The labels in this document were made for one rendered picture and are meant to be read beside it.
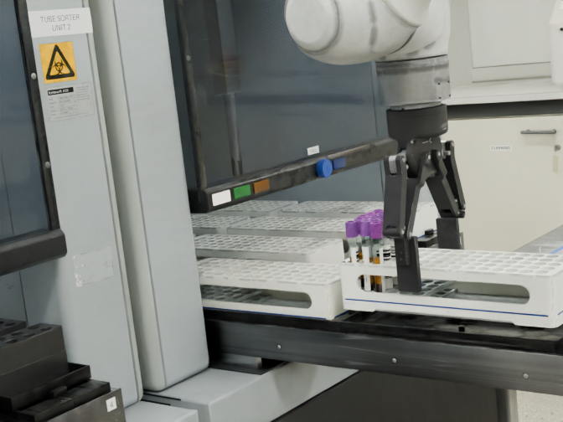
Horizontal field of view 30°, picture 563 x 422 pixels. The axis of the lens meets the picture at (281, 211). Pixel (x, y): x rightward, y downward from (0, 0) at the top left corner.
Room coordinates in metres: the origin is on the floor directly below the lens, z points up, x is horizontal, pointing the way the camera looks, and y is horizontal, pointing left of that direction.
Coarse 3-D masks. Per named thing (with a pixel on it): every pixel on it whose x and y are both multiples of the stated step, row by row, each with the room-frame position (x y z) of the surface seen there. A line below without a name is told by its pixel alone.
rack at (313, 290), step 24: (216, 264) 1.56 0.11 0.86; (240, 264) 1.54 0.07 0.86; (264, 264) 1.53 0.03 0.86; (288, 264) 1.51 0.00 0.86; (312, 264) 1.48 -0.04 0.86; (216, 288) 1.56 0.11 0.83; (240, 288) 1.54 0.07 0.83; (264, 288) 1.42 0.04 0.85; (288, 288) 1.39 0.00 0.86; (312, 288) 1.37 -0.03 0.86; (336, 288) 1.37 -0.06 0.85; (288, 312) 1.40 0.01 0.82; (312, 312) 1.37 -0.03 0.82; (336, 312) 1.36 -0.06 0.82
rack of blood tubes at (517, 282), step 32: (448, 256) 1.32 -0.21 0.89; (480, 256) 1.29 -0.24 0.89; (512, 256) 1.27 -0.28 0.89; (544, 256) 1.25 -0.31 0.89; (352, 288) 1.33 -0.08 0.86; (448, 288) 1.35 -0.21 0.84; (480, 288) 1.32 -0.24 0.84; (512, 288) 1.29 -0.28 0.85; (544, 288) 1.16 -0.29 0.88; (512, 320) 1.19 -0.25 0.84; (544, 320) 1.16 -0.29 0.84
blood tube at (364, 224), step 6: (360, 222) 1.32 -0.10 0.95; (366, 222) 1.32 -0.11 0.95; (360, 228) 1.32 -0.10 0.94; (366, 228) 1.32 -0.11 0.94; (360, 234) 1.32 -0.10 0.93; (366, 234) 1.32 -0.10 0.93; (366, 240) 1.32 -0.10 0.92; (366, 246) 1.32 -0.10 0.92; (366, 252) 1.32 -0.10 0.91; (366, 258) 1.32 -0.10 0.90; (372, 258) 1.32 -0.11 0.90; (366, 276) 1.32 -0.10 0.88; (372, 276) 1.32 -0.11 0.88; (366, 282) 1.32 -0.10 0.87; (372, 282) 1.32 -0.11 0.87; (366, 288) 1.32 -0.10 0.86; (372, 288) 1.32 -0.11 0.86
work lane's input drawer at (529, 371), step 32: (224, 320) 1.45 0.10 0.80; (256, 320) 1.42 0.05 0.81; (288, 320) 1.39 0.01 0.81; (320, 320) 1.35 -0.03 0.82; (352, 320) 1.36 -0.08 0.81; (384, 320) 1.37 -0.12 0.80; (416, 320) 1.35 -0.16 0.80; (448, 320) 1.33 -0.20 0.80; (480, 320) 1.32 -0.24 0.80; (224, 352) 1.45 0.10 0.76; (256, 352) 1.41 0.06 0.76; (288, 352) 1.38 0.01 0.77; (320, 352) 1.34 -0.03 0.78; (352, 352) 1.31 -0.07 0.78; (384, 352) 1.28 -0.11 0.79; (416, 352) 1.25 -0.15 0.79; (448, 352) 1.22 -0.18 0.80; (480, 352) 1.20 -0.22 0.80; (512, 352) 1.17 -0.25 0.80; (544, 352) 1.16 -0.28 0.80; (480, 384) 1.20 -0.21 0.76; (512, 384) 1.17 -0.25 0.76; (544, 384) 1.15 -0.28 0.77
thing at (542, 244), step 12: (540, 240) 1.66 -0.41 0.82; (552, 240) 1.66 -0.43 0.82; (528, 252) 1.59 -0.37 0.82; (540, 252) 1.58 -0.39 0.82; (552, 252) 1.57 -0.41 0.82; (504, 396) 1.53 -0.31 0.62; (516, 396) 1.54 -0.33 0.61; (504, 408) 1.53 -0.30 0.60; (516, 408) 1.53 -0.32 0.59; (504, 420) 1.53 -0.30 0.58; (516, 420) 1.53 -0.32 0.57
